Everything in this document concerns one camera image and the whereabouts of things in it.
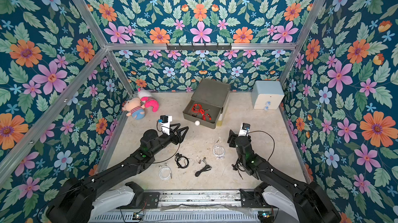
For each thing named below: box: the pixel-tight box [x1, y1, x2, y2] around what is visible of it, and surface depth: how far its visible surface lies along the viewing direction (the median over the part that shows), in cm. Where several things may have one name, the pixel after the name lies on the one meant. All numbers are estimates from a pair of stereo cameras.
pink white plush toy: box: [137, 87, 160, 113], surface depth 107 cm
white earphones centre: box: [212, 139, 226, 160], surface depth 90 cm
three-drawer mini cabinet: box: [182, 78, 231, 130], surface depth 90 cm
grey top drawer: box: [182, 100, 223, 130], surface depth 87 cm
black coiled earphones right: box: [231, 156, 246, 180], surface depth 86 cm
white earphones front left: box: [158, 162, 173, 180], surface depth 84 cm
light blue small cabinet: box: [251, 80, 285, 111], surface depth 105 cm
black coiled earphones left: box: [174, 152, 190, 169], surface depth 88 cm
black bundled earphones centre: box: [194, 157, 212, 177], surface depth 84 cm
